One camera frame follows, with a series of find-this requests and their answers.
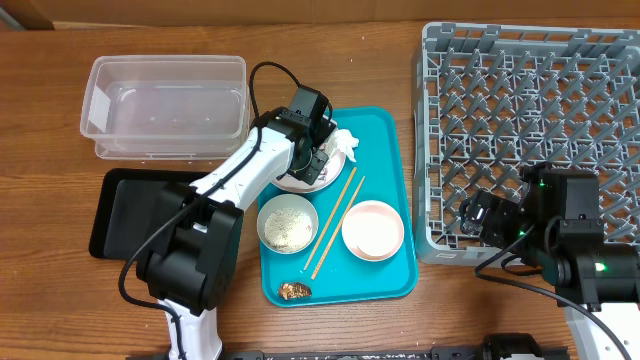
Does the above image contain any white tissue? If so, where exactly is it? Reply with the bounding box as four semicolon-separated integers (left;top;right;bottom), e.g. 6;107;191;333
325;129;359;163

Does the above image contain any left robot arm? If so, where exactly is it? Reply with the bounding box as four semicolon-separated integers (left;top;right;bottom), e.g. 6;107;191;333
127;85;336;359

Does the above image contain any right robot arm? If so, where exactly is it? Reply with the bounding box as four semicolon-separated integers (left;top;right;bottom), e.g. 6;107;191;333
459;162;639;359

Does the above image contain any grey dishwasher rack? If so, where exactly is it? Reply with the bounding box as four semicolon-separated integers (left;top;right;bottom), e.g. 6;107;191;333
412;22;639;266

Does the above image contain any large white plate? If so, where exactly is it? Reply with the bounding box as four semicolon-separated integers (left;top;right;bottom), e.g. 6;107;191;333
271;128;346;194

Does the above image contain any grey bowl with rice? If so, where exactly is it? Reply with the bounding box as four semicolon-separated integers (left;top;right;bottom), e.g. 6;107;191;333
257;194;319;255

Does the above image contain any teal plastic tray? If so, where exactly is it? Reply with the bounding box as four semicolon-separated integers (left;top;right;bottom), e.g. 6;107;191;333
260;107;418;308

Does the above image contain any pink bowl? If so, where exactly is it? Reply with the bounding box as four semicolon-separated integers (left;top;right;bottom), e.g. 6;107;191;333
341;200;405;262

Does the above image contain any black tray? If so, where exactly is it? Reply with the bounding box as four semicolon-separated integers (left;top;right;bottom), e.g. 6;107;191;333
89;168;206;260

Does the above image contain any clear plastic bin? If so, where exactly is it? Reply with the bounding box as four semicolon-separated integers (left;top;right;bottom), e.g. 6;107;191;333
79;55;250;160

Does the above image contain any black rail at table edge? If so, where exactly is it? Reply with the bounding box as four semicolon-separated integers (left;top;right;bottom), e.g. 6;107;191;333
124;332;571;360

